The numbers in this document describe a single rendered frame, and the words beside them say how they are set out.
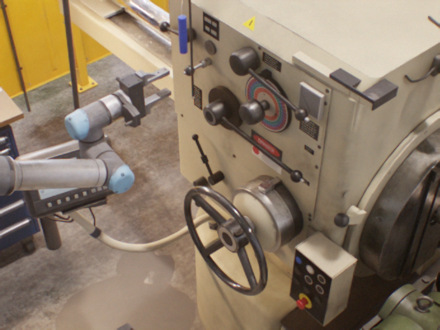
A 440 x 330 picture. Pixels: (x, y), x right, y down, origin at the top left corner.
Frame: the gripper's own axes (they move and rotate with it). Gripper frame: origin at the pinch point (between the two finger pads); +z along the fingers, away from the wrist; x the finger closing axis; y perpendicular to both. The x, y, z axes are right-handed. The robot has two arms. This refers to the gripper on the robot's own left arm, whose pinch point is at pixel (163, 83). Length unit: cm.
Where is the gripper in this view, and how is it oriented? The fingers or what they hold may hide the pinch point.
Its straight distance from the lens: 198.1
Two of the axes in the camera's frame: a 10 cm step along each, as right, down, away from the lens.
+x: 0.0, 7.2, 6.9
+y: -6.5, -5.2, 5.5
